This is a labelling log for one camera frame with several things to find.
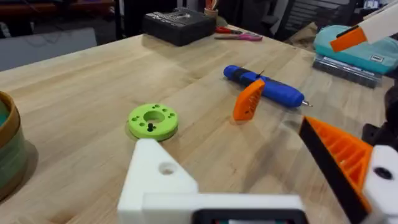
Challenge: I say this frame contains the green disc with holes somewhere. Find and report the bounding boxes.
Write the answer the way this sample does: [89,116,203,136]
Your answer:
[127,103,179,141]

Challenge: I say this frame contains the red handled scissors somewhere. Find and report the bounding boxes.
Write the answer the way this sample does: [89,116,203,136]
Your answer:
[215,26,243,35]

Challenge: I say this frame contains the white orange left gripper right finger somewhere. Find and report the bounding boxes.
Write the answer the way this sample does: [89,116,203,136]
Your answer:
[298,115,398,224]

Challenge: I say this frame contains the green and brown tub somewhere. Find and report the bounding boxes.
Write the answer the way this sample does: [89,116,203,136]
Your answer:
[0,90,29,202]

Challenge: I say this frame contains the finger of the white orange right gripper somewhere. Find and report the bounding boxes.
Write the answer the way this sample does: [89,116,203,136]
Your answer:
[329,2,398,53]

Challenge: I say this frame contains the blue electric screwdriver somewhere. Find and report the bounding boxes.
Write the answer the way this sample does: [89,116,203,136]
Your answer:
[223,64,313,109]

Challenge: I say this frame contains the black office chair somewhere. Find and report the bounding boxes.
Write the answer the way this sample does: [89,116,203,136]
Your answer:
[273,0,358,41]

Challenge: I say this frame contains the black tool case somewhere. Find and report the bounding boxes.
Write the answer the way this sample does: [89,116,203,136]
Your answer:
[142,7,218,47]

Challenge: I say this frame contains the teal zip bag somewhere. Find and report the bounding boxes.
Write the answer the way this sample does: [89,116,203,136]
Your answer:
[313,24,398,75]

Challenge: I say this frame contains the white block left gripper left finger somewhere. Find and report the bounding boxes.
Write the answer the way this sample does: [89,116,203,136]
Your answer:
[117,138,198,224]

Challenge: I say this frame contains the pink handled scissors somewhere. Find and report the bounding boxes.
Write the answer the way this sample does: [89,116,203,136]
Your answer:
[214,32,264,42]

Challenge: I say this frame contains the orange ribbed wedge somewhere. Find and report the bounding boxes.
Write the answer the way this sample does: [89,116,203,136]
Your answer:
[232,78,266,121]

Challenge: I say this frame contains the clear grey parts box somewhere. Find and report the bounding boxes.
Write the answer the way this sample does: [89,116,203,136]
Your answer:
[312,54,383,90]

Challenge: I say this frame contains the cup with pens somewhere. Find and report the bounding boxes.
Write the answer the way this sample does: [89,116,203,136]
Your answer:
[203,0,219,19]

